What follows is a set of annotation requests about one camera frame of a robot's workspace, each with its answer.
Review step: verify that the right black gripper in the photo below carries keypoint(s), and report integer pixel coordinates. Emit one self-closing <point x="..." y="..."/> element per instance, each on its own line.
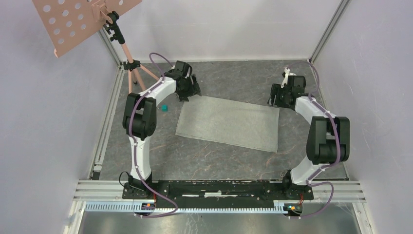
<point x="276" y="90"/>

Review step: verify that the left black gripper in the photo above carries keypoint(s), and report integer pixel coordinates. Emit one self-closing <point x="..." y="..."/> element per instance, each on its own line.
<point x="194" y="89"/>

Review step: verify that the grey cloth napkin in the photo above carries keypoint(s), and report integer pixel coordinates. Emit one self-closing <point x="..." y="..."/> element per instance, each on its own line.
<point x="230" y="122"/>

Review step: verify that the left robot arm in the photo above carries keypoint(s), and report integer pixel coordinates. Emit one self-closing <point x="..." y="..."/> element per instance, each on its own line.
<point x="140" y="120"/>

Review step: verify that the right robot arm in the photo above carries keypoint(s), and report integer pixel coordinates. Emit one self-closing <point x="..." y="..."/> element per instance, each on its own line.
<point x="328" y="141"/>

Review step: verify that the pink music stand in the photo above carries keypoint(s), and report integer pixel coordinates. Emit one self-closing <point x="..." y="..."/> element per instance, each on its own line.
<point x="70" y="22"/>

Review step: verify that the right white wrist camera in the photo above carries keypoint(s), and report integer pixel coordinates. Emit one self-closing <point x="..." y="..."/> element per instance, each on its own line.
<point x="286" y="76"/>

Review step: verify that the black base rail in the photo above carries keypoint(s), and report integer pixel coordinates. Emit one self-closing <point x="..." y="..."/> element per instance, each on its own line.
<point x="215" y="194"/>

